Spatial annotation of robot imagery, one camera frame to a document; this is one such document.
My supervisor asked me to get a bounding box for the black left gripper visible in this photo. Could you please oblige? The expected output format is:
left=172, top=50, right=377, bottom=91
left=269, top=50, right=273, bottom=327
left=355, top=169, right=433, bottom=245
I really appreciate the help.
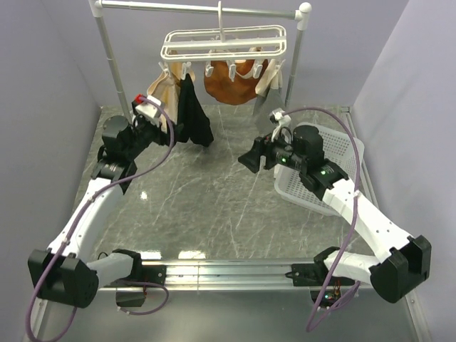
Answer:
left=125, top=104, right=184, bottom=160

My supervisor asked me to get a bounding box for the aluminium rail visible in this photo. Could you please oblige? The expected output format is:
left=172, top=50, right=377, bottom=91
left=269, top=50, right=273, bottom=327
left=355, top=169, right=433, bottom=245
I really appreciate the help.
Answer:
left=340, top=105, right=397, bottom=258
left=37, top=259, right=416, bottom=293

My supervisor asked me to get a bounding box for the white metal clothes rack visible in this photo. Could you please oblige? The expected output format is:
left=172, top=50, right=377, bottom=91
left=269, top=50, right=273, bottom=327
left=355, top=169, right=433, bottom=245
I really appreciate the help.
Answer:
left=88, top=1, right=312, bottom=117

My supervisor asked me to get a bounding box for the aluminium right side rail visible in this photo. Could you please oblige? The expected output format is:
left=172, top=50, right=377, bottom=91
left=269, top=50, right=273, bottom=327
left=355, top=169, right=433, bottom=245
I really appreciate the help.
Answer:
left=340, top=105, right=397, bottom=258

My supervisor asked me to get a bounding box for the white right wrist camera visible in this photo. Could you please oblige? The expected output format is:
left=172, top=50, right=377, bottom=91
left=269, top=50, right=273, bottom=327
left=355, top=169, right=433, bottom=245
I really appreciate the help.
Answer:
left=269, top=108, right=291, bottom=142

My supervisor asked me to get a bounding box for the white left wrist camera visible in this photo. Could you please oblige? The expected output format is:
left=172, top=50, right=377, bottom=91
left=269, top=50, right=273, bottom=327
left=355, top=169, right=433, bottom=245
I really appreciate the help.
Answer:
left=132, top=94, right=164, bottom=126

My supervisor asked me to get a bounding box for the white plastic clip hanger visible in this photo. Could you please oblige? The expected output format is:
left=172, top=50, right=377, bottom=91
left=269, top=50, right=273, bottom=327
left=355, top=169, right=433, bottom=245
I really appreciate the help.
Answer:
left=159, top=3, right=287, bottom=81

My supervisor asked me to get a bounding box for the black underwear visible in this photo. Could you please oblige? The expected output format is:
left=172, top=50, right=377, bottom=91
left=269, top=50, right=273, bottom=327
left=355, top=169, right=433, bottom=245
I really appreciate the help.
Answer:
left=174, top=74, right=214, bottom=147

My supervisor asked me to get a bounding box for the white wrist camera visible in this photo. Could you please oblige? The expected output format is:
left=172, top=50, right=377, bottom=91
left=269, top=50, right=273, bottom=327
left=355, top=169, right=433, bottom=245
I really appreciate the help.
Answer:
left=132, top=94, right=164, bottom=126
left=269, top=108, right=291, bottom=142

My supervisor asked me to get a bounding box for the orange hanging underwear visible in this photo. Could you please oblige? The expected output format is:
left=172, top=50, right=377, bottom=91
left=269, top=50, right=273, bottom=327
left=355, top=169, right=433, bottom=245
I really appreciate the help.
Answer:
left=204, top=60, right=269, bottom=105

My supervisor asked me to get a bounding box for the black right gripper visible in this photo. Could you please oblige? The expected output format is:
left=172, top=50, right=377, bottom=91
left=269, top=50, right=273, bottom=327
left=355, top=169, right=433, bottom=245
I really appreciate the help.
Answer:
left=238, top=126, right=307, bottom=174

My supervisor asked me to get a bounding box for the cream grey hanging underwear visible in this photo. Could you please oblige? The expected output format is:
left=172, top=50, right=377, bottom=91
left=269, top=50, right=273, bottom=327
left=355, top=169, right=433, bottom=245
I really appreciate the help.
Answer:
left=252, top=59, right=285, bottom=135

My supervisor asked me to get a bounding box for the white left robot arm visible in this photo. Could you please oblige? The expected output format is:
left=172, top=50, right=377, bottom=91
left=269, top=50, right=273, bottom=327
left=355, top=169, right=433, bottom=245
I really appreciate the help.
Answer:
left=28, top=115, right=170, bottom=309

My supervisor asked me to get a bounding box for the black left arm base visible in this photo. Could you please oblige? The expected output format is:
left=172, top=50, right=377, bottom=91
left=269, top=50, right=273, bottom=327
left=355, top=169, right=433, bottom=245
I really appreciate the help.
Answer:
left=115, top=265, right=169, bottom=316

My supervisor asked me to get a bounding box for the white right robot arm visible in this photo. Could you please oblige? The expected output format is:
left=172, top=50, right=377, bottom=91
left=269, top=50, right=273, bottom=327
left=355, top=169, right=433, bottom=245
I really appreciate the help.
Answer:
left=238, top=125, right=432, bottom=304

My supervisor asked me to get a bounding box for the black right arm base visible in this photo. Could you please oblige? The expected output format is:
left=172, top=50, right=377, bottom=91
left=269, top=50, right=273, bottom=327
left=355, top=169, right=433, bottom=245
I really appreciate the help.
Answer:
left=285, top=247, right=355, bottom=309

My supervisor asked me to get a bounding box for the beige hanging underwear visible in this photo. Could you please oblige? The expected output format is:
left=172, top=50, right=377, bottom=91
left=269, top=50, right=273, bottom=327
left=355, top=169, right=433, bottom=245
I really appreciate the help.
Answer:
left=147, top=62, right=195, bottom=125

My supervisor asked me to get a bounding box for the aluminium front rail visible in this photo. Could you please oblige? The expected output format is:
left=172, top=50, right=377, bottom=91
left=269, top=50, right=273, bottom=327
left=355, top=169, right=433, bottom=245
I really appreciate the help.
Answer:
left=37, top=259, right=416, bottom=293

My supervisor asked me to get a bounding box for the white plastic laundry basket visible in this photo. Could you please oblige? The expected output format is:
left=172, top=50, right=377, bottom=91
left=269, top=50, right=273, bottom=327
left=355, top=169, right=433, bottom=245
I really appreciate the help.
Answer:
left=274, top=121, right=366, bottom=217

